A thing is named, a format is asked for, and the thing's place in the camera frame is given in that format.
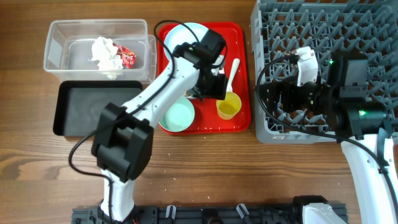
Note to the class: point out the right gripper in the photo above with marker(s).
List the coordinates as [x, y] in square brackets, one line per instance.
[289, 88]

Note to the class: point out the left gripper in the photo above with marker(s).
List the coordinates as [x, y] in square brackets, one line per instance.
[219, 91]

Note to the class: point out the small light blue bowl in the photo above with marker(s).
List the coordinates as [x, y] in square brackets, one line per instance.
[190, 95]

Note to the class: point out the yellow plastic cup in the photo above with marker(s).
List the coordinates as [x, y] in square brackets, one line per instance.
[228, 107]

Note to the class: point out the mint green bowl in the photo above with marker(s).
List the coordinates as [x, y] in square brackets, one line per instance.
[179, 117]

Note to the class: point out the red snack wrapper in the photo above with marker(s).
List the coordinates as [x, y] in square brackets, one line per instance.
[127, 56]

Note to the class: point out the white napkin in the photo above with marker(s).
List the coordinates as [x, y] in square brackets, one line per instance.
[106, 54]

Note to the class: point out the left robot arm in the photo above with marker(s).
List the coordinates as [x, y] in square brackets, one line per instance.
[124, 136]

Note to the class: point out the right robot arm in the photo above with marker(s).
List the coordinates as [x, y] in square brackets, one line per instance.
[362, 128]

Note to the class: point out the grey dishwasher rack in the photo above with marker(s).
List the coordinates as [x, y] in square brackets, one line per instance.
[369, 27]

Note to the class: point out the red serving tray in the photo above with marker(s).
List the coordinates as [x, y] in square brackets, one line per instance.
[206, 116]

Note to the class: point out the white plastic spoon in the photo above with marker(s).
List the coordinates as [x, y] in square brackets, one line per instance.
[234, 69]

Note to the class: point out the large light blue plate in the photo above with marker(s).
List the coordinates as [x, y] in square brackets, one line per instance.
[180, 34]

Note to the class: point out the clear plastic bin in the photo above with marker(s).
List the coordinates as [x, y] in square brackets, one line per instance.
[68, 53]

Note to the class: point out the black plastic tray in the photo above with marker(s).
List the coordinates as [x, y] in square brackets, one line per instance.
[80, 103]

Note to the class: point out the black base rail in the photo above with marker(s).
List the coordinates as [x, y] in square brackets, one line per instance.
[281, 213]

